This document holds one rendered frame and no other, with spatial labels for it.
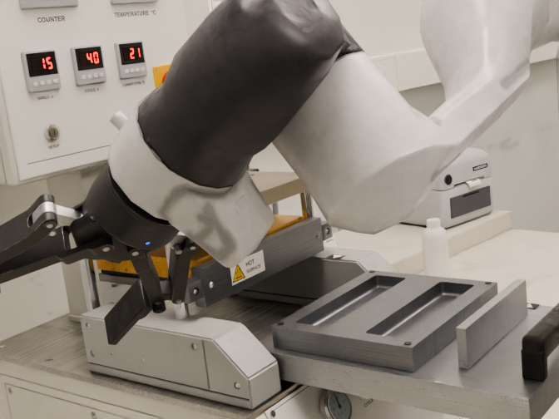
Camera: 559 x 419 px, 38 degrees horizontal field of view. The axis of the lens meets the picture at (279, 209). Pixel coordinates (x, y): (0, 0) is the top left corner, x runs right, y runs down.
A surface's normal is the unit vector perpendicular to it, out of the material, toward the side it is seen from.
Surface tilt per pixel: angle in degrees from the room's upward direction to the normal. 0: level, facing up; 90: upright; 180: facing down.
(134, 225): 117
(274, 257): 90
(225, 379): 90
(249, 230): 69
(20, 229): 52
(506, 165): 90
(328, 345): 90
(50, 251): 46
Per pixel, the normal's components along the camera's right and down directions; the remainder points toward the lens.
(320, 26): 0.45, -0.56
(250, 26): -0.18, -0.11
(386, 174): 0.21, 0.39
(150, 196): -0.18, 0.62
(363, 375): -0.60, 0.23
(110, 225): -0.43, 0.39
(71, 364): -0.11, -0.97
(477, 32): -0.45, -0.21
